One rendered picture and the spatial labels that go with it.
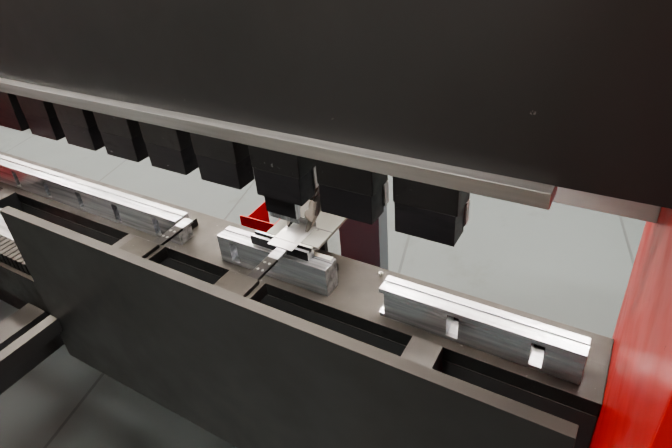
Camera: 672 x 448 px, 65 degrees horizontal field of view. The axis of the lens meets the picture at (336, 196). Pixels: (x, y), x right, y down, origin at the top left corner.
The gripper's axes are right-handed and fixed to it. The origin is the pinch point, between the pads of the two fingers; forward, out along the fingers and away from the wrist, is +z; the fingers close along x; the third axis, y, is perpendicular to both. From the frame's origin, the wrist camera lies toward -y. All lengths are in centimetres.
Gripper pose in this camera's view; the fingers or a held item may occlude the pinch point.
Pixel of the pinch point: (299, 225)
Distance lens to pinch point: 157.3
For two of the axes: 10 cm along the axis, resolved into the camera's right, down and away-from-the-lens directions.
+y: -4.3, -1.8, -8.9
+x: 8.6, 2.1, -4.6
